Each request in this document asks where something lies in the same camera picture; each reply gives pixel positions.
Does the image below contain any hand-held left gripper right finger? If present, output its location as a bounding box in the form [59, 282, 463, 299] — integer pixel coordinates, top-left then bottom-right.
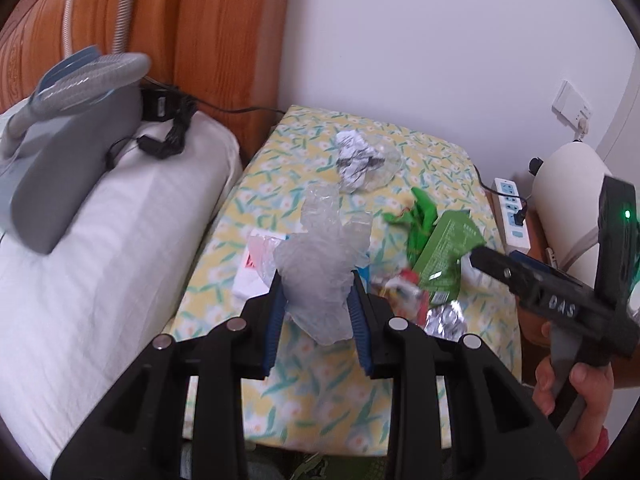
[347, 271, 581, 480]

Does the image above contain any white wall switch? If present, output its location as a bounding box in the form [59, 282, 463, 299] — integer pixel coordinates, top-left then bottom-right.
[552, 80, 594, 129]

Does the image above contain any red and white wrapper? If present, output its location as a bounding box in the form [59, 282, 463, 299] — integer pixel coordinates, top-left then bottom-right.
[375, 270, 432, 326]

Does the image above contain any clear plastic wrap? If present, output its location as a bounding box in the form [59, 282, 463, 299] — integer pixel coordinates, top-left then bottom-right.
[272, 182, 373, 346]

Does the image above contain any green plastic wrapper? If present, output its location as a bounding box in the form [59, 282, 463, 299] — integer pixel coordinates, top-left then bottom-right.
[384, 187, 441, 266]

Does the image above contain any silver foil wrapper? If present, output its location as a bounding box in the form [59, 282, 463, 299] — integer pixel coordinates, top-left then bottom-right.
[424, 300, 468, 343]

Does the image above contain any wooden headboard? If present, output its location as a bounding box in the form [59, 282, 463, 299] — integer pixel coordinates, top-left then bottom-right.
[0, 0, 296, 171]

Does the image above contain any black cable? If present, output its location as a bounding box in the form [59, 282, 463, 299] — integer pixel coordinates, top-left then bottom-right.
[105, 91, 282, 171]

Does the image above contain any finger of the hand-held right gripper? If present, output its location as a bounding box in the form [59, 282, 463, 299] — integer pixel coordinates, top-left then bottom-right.
[469, 245, 543, 303]

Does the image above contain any grey corrugated hose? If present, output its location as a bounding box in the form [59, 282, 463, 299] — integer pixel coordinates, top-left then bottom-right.
[0, 0, 152, 157]
[62, 0, 83, 59]

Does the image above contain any green snack packet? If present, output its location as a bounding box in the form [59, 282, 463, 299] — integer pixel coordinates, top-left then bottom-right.
[411, 210, 487, 306]

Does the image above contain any person's right forearm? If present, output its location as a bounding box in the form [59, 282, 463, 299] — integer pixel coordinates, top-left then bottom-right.
[575, 427, 612, 480]

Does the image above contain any person's right hand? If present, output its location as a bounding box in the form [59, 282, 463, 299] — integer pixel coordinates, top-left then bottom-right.
[532, 321, 616, 462]

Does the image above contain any white cylindrical appliance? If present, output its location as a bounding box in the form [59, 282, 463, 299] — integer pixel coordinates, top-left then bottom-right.
[530, 141, 609, 283]

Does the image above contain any crumpled white paper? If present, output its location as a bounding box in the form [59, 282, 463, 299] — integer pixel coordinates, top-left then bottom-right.
[334, 130, 386, 195]

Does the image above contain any clear plastic bottle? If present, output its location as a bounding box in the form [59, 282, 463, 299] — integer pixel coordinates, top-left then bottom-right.
[340, 135, 404, 194]

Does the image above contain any black power adapter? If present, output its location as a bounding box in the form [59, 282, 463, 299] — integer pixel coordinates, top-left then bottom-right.
[140, 85, 182, 124]

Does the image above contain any yellow floral tablecloth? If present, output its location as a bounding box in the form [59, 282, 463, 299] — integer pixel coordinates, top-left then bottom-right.
[170, 105, 523, 458]

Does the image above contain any grey breathing machine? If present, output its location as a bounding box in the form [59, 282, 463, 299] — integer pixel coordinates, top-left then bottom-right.
[0, 46, 147, 256]

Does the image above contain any white and red paper box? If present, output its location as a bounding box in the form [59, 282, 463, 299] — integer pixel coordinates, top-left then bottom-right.
[231, 227, 288, 300]

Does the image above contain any white power strip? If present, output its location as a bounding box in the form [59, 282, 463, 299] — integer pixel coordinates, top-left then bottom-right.
[492, 177, 532, 255]

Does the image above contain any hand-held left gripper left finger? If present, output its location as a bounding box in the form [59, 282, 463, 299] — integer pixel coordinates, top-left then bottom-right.
[50, 271, 286, 480]

